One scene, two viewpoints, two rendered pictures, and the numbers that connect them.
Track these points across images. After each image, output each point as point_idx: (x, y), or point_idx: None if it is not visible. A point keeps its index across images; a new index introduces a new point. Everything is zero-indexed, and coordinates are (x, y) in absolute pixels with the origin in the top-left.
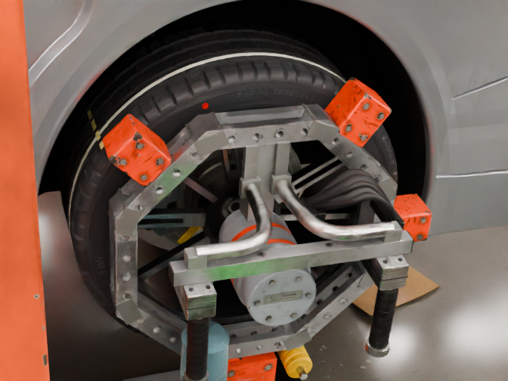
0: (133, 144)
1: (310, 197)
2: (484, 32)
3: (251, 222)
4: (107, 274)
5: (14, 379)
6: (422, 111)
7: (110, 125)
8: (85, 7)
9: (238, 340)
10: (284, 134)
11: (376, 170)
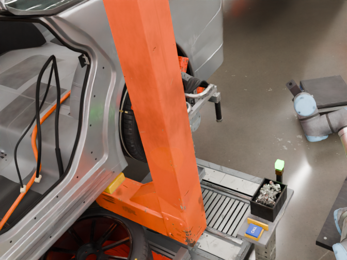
0: None
1: (184, 92)
2: (191, 26)
3: None
4: (141, 149)
5: (191, 163)
6: (185, 56)
7: (124, 106)
8: (112, 73)
9: None
10: None
11: (190, 76)
